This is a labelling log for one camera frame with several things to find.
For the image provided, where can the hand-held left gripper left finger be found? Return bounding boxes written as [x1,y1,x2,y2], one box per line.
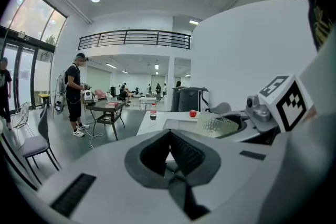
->
[124,128,172,189]

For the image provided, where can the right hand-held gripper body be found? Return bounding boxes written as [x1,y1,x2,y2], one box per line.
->
[245,74,315,145]

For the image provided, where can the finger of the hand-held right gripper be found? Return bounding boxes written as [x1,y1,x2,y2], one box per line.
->
[209,102,233,115]
[217,112,257,143]

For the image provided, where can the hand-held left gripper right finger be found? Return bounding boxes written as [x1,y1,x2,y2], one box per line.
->
[169,128,222,186]

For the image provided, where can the dark grey trash bin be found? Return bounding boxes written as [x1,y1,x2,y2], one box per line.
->
[171,86,184,112]
[178,87,210,113]

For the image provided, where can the dark glass coffee table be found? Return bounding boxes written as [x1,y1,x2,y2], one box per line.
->
[86,100,127,141]

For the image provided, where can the grey padded chair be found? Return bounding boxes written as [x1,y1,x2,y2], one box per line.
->
[20,103,62,186]

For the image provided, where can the person's black shirt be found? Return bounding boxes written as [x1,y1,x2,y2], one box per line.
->
[301,0,336,51]

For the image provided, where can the black balcony railing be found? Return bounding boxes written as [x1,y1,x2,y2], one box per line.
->
[77,29,192,51]

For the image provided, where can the yellow stool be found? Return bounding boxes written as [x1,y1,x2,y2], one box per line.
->
[38,93,51,109]

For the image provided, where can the white cable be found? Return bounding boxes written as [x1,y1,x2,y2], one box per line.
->
[83,118,104,150]

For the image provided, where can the white wire chair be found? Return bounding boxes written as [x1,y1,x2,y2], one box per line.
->
[12,101,30,129]

